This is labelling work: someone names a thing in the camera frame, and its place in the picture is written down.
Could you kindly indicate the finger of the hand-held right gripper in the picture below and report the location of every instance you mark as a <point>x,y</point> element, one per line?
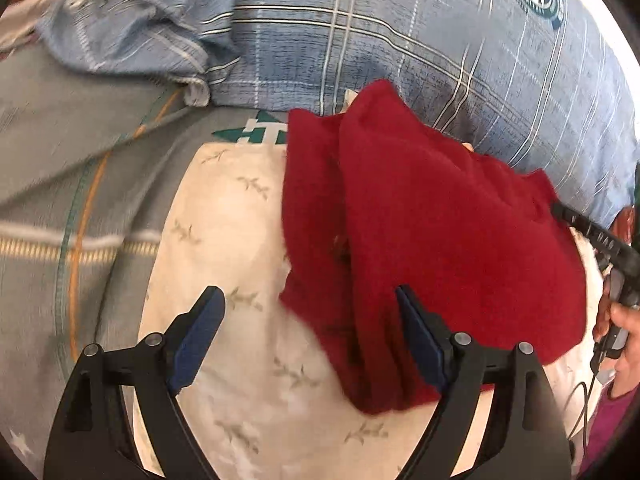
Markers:
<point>592,232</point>

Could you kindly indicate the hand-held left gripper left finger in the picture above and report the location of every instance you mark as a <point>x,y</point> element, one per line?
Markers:
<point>200,330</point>

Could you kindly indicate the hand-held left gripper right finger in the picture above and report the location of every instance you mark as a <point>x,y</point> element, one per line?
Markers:
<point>422,340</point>

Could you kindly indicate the red sweater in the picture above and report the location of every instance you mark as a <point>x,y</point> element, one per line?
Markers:
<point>425,210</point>

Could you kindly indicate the person's right hand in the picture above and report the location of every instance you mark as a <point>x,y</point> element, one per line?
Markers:
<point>630,350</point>

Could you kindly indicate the cream leaf-print pillow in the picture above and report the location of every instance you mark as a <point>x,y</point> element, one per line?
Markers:
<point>225,240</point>

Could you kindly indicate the person's purple clothing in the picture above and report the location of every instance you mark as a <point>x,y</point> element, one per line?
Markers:
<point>615,425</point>

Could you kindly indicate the grey striped bed sheet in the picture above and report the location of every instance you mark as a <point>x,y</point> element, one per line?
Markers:
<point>50,170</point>

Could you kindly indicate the blue plaid quilt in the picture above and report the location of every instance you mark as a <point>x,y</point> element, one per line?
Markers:
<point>400,25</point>

